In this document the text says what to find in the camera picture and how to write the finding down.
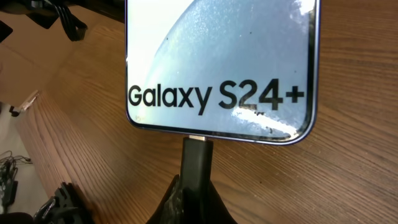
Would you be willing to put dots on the Samsung Galaxy smartphone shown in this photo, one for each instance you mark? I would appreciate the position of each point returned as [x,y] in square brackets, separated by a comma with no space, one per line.
[245,70]

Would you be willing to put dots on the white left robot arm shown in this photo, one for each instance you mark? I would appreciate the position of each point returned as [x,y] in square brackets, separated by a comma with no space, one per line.
[46,12]

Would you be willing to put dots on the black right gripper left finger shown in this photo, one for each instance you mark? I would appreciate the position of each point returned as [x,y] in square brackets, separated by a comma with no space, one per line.
[171,207]

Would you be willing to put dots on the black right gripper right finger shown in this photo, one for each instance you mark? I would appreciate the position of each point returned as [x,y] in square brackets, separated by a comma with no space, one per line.
[212,208]

